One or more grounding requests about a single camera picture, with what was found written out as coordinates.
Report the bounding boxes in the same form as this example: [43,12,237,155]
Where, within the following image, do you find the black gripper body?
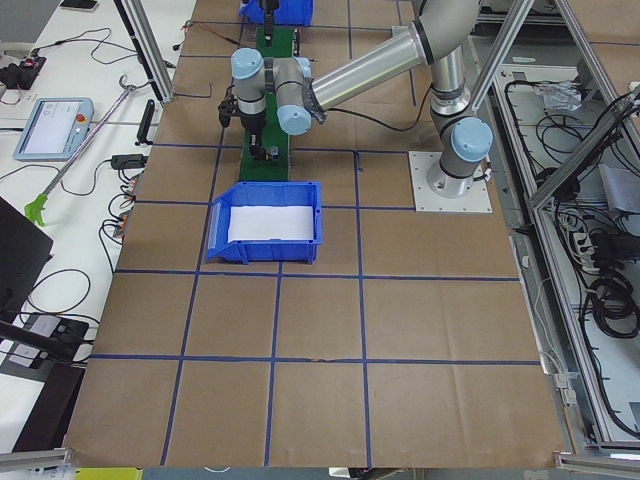
[262,0,278,15]
[241,113,265,150]

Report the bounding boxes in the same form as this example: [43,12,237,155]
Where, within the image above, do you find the blue bin right side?
[238,0,314,26]

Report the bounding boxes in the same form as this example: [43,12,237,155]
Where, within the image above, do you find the blue bin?
[206,181,323,264]
[238,0,314,26]

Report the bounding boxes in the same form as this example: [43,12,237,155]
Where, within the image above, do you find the green conveyor belt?
[239,26,295,181]

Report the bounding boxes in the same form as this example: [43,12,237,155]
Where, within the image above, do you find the blue bin left side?
[206,181,323,264]

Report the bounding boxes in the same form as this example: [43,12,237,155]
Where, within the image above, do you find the white foam pad left bin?
[228,206,314,241]

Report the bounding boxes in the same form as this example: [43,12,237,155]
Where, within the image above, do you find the black power adapter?
[110,154,148,170]

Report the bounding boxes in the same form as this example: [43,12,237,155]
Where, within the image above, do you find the teach pendant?
[13,97,94,162]

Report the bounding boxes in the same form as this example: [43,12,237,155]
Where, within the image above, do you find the red black conveyor wires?
[180,20,256,46]

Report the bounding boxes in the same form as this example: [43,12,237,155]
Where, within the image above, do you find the aluminium frame post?
[113,0,175,104]

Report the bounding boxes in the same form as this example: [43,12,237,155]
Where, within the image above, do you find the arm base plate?
[408,151,492,214]

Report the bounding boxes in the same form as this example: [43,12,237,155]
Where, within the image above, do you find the green handled reacher grabber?
[24,74,150,226]

